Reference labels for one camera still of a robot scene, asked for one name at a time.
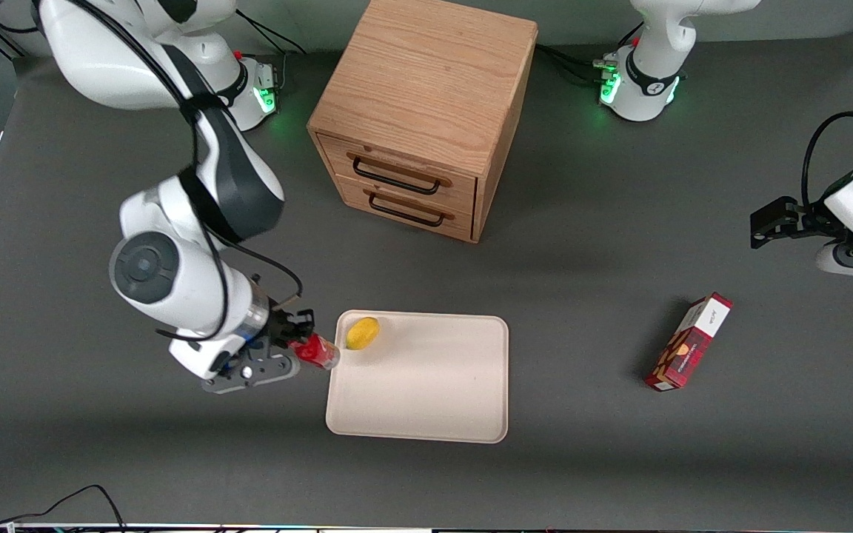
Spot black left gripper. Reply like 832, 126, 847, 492
749, 195, 843, 250

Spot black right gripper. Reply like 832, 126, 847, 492
264, 298, 317, 355

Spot red coke bottle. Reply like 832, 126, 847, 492
289, 333, 341, 370

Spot cream plastic tray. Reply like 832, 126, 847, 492
324, 309, 510, 445

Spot yellow lemon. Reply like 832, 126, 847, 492
345, 316, 381, 351

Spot red plaid cookie box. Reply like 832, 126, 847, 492
644, 292, 735, 392

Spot wooden two-drawer cabinet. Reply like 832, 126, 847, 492
307, 0, 539, 244

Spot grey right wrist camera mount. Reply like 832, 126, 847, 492
201, 353, 301, 394

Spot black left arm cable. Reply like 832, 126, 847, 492
800, 111, 853, 209

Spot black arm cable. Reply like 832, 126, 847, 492
64, 0, 304, 343
800, 111, 853, 209

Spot black drawer handle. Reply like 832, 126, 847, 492
361, 188, 455, 228
347, 151, 452, 196

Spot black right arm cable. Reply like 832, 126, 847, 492
64, 0, 304, 343

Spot thin black table cable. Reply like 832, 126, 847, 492
0, 484, 128, 531

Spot black left base cables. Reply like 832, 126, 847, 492
536, 43, 620, 88

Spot black right base cable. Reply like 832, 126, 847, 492
234, 9, 309, 57

